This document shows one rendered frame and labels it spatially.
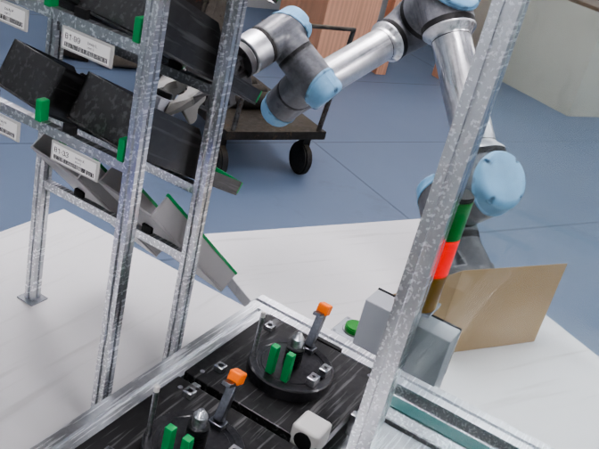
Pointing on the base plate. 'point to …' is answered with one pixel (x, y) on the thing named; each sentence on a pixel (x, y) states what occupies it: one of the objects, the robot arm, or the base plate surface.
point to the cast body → (162, 99)
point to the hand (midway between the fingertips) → (159, 101)
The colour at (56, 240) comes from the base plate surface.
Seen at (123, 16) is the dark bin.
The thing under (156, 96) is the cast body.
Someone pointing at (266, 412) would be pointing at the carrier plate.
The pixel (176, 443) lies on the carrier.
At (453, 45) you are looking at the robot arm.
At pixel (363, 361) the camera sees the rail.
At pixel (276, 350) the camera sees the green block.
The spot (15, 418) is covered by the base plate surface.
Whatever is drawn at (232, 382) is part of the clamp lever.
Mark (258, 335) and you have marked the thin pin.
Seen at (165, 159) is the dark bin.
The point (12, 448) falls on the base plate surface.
